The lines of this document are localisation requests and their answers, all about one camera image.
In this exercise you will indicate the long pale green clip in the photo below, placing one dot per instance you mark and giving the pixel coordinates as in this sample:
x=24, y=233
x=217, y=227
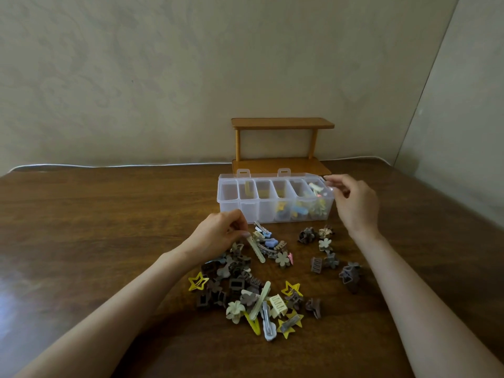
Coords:
x=256, y=249

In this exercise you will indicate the blue snap hair clip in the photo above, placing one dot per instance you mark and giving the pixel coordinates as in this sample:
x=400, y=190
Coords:
x=300, y=210

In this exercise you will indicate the person's right forearm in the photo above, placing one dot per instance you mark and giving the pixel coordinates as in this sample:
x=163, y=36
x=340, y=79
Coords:
x=425, y=311

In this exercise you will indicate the pile of mixed hair clips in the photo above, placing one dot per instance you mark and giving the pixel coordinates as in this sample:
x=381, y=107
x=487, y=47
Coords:
x=244, y=291

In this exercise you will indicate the person's left hand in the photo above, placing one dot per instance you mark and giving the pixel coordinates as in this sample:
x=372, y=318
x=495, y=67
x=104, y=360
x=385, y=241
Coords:
x=214, y=236

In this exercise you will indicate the pale yellow hair clip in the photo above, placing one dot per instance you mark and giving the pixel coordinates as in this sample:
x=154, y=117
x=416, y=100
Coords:
x=249, y=188

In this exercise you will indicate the clear plastic compartment box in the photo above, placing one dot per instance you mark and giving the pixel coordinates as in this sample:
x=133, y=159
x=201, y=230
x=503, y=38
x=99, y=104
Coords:
x=228, y=200

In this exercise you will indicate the small wooden shelf rack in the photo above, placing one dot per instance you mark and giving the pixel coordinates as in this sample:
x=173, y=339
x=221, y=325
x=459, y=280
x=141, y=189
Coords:
x=281, y=123

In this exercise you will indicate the brown ribbed claw clip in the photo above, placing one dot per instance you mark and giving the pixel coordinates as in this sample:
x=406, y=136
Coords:
x=316, y=265

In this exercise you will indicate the person's left forearm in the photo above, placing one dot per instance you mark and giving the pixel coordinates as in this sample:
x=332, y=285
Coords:
x=110, y=322

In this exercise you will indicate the person's right hand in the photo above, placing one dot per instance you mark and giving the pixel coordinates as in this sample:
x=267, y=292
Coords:
x=358, y=208

